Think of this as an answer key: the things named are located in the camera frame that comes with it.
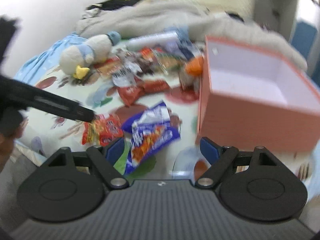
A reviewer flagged orange snack bag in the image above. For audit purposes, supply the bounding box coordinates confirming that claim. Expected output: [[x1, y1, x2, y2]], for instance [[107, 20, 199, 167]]
[[178, 55, 204, 92]]

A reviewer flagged blue crumpled bag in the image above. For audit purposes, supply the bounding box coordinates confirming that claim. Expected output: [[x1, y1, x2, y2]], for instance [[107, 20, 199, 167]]
[[163, 26, 200, 61]]

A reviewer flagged green label snack bag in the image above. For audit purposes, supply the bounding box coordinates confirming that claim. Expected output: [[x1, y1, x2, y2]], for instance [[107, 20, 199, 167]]
[[155, 53, 185, 75]]

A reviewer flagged black clothes pile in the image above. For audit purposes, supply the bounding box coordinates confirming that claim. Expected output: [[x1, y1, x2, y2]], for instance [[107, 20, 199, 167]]
[[86, 0, 143, 11]]

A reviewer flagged duck plush toy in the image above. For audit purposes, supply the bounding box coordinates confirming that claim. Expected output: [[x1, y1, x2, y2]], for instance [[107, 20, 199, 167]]
[[59, 31, 121, 80]]

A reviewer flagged red spicy strips snack bag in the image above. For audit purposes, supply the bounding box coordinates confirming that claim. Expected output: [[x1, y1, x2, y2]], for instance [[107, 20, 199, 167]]
[[81, 114, 124, 147]]

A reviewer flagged blue peanut snack bag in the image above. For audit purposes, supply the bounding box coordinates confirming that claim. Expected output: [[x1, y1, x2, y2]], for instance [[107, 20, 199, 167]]
[[121, 101, 181, 175]]

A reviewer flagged white cylindrical tube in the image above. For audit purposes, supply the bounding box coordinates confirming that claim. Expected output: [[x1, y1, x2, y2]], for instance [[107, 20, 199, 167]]
[[125, 31, 179, 51]]

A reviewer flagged silver white snack bag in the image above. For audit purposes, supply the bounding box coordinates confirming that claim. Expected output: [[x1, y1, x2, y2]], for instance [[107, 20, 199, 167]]
[[112, 67, 140, 87]]

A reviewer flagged left hand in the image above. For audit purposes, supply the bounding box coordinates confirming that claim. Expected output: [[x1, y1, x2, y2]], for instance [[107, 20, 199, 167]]
[[0, 130, 18, 172]]

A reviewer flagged grey duvet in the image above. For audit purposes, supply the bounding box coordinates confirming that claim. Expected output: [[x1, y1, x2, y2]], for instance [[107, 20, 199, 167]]
[[75, 1, 308, 71]]

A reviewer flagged red wrapper snack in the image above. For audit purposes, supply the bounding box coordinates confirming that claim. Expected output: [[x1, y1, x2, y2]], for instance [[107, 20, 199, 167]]
[[117, 80, 170, 106]]

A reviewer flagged fruit print tablecloth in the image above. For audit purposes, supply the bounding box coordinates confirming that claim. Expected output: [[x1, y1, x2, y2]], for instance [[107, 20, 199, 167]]
[[13, 32, 320, 196]]

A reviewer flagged blue chair back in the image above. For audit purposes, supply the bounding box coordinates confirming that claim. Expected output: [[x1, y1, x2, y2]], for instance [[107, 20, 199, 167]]
[[291, 21, 318, 59]]

